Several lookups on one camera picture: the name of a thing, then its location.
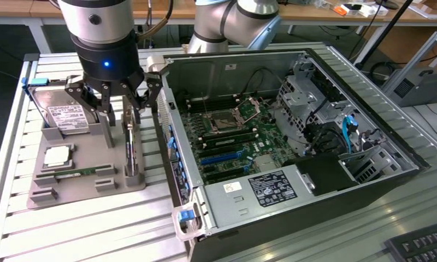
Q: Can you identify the metal disk bay cage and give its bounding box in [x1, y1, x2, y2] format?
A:
[276, 53, 355, 137]

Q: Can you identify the grey power supply unit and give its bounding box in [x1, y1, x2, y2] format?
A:
[203, 163, 319, 229]

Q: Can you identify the black power wire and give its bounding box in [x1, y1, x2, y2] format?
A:
[304, 124, 347, 158]

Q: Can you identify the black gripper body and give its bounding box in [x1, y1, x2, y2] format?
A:
[71, 28, 147, 88]

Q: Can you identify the blue case latch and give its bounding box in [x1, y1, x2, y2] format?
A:
[178, 209, 195, 223]

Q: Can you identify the CPU socket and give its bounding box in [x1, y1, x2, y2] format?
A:
[206, 110, 244, 134]

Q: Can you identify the black tripod pole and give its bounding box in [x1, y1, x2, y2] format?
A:
[354, 0, 415, 68]

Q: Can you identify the blue disk wire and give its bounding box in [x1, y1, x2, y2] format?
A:
[344, 116, 360, 153]

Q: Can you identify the wooden desk white frame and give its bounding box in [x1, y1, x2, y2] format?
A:
[280, 0, 437, 59]
[0, 0, 198, 54]

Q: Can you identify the black expansion slot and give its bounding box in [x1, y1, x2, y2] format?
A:
[199, 146, 242, 159]
[207, 170, 250, 184]

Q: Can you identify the silver CPU chip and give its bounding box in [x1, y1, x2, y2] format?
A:
[43, 147, 72, 167]

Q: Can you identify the green Dell motherboard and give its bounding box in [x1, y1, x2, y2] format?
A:
[178, 94, 303, 186]

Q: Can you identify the silver chipset heatsink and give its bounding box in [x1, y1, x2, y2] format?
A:
[255, 157, 280, 171]

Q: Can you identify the black RAM slot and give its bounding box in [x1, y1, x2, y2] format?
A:
[184, 95, 240, 108]
[187, 101, 242, 113]
[196, 127, 259, 140]

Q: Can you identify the grey computer tower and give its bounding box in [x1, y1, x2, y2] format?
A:
[380, 68, 437, 107]

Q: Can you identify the metal socket cover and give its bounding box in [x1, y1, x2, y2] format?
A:
[232, 97, 263, 121]

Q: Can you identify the thin metal locking lever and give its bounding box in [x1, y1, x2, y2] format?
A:
[202, 92, 211, 117]

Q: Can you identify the hard disk in blue caddy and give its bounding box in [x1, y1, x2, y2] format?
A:
[22, 77, 99, 136]

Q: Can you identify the grey plastic parts rack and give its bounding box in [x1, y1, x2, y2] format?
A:
[26, 92, 147, 210]

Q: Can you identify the white and black device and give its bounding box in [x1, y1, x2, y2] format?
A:
[342, 3, 390, 17]

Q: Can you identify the open black PC case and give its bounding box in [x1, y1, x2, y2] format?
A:
[147, 47, 431, 262]

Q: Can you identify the green RAM stick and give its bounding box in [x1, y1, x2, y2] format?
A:
[54, 168, 98, 180]

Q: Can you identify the dark RAM stick with label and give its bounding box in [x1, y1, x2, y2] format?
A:
[202, 133, 260, 150]

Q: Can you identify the graphics card with black fan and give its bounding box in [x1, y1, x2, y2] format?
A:
[122, 94, 142, 178]

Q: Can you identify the blue expansion slot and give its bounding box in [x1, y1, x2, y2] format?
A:
[200, 152, 242, 165]

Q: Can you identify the black keyboard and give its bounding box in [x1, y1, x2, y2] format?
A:
[384, 219, 437, 262]

